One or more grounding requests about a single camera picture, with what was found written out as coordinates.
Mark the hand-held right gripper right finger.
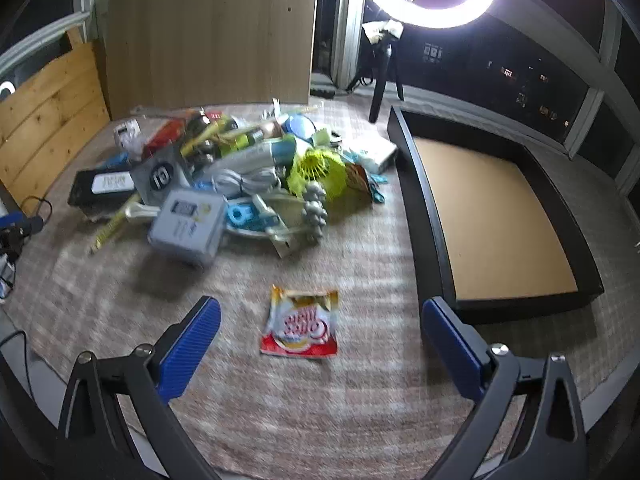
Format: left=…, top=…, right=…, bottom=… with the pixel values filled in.
left=421, top=296, right=588, bottom=480

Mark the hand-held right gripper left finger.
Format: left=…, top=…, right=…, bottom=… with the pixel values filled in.
left=56, top=296, right=222, bottom=480

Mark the red white snack packet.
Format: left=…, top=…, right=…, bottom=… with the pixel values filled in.
left=259, top=284, right=340, bottom=359

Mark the black container with cardboard bottom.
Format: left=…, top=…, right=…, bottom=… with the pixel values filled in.
left=387, top=105, right=605, bottom=326

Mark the grey pouch with round logo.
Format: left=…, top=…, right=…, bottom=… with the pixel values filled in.
left=129, top=147, right=195, bottom=206

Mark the yellow stick packet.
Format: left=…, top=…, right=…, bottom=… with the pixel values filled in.
left=179, top=119, right=238, bottom=157

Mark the grey cardboard box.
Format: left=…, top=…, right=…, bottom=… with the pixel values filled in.
left=147, top=189, right=228, bottom=267

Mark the plaid blanket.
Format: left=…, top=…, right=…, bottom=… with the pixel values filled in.
left=5, top=92, right=640, bottom=471

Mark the blue plastic tool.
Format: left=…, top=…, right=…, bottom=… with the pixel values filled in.
left=225, top=200, right=281, bottom=233

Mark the yellow tape measure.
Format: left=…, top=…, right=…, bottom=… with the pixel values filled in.
left=89, top=205, right=131, bottom=256

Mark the white plastic spoon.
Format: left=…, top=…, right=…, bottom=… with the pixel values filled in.
left=125, top=202, right=166, bottom=223

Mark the grey knobby massager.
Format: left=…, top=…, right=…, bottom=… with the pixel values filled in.
left=300, top=182, right=330, bottom=246

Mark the teal printed packet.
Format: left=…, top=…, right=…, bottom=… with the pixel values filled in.
left=349, top=162, right=387, bottom=206

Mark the black box with white label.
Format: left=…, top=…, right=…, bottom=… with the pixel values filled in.
left=67, top=169, right=138, bottom=209

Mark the white flat box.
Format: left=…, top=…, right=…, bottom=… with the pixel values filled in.
left=350, top=135, right=398, bottom=173

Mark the red snack bag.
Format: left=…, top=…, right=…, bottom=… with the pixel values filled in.
left=142, top=119, right=188, bottom=158

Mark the yellow-green mesh basket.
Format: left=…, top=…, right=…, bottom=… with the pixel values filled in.
left=287, top=146, right=348, bottom=198

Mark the blue round lid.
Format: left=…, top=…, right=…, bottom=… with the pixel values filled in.
left=282, top=114, right=317, bottom=141

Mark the pine wood panel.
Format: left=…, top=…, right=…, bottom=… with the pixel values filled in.
left=0, top=27, right=112, bottom=208

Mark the light brown wooden board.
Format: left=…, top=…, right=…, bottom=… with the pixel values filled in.
left=95, top=0, right=321, bottom=121

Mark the white tissue wad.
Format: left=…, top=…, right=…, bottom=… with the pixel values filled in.
left=361, top=19, right=406, bottom=43

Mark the white cable bundle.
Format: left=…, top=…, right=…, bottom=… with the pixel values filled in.
left=200, top=167, right=281, bottom=196

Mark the black cable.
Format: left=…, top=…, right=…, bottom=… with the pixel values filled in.
left=20, top=195, right=53, bottom=223

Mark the black camera device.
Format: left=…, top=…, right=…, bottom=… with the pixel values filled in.
left=0, top=215, right=46, bottom=261

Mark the grey window frame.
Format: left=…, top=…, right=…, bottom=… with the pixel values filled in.
left=335, top=0, right=381, bottom=91

